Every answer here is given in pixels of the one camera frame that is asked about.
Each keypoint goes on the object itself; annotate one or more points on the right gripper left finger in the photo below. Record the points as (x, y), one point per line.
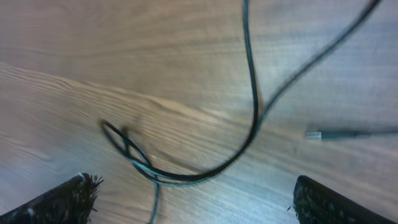
(70, 202)

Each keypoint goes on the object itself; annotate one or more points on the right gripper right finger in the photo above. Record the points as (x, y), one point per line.
(314, 203)

